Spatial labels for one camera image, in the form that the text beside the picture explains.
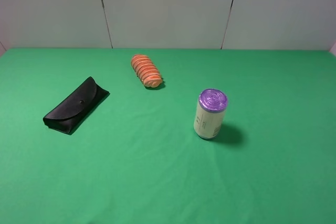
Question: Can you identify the purple-topped trash bag roll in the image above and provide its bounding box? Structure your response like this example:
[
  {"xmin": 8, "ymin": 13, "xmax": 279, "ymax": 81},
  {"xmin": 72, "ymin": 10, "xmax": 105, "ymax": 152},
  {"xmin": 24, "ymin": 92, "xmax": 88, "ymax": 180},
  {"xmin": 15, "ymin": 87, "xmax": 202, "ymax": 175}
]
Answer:
[{"xmin": 193, "ymin": 89, "xmax": 228, "ymax": 140}]

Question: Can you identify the orange striped bread loaf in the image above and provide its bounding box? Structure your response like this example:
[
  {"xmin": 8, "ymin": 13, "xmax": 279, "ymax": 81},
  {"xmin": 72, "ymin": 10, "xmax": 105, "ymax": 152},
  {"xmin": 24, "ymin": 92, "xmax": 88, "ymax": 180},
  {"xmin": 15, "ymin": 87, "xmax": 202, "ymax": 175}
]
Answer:
[{"xmin": 131, "ymin": 54, "xmax": 163, "ymax": 88}]

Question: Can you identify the black leather glasses case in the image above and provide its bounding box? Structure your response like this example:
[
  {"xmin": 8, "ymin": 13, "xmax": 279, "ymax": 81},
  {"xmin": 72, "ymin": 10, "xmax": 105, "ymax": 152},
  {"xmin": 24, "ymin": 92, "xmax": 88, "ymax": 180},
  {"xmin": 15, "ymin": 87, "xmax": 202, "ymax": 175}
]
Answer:
[{"xmin": 43, "ymin": 77, "xmax": 110, "ymax": 135}]

